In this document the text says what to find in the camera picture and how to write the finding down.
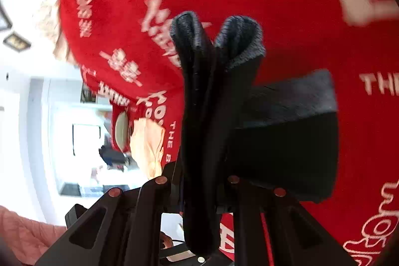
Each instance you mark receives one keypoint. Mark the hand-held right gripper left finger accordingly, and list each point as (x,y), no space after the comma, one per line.
(174,188)

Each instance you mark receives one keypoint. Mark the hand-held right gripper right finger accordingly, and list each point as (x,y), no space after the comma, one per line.
(224,200)

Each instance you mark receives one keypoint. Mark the peach cloth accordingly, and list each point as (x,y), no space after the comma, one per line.
(149,144)

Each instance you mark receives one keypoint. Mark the white framed window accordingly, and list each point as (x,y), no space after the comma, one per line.
(85,141)

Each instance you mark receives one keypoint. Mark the pink quilted cloth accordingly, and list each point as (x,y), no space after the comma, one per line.
(21,231)

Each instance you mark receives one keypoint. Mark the beige blurred fabric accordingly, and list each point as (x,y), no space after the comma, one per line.
(53,19)

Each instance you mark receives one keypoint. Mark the dark framed fixture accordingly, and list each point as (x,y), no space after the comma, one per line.
(3,18)
(15,41)

